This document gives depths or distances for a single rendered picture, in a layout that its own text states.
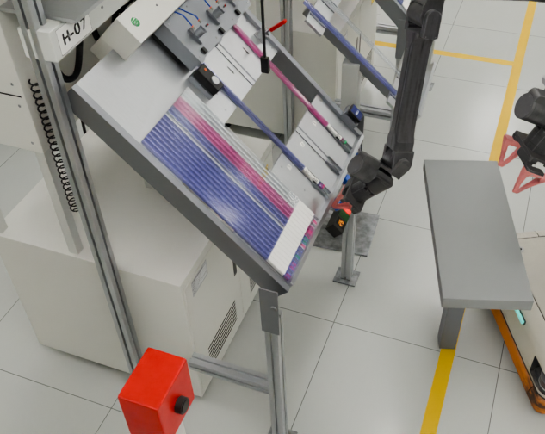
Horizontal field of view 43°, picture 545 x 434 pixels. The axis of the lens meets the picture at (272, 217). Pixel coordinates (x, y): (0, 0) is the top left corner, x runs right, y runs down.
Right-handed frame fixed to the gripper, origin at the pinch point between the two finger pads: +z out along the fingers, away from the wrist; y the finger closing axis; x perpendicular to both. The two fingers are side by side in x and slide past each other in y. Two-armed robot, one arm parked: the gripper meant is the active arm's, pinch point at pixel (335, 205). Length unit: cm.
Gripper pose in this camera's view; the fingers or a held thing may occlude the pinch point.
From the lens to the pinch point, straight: 198.4
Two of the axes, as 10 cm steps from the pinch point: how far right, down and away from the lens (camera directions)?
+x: 6.8, 6.8, 2.8
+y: -3.5, 6.3, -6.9
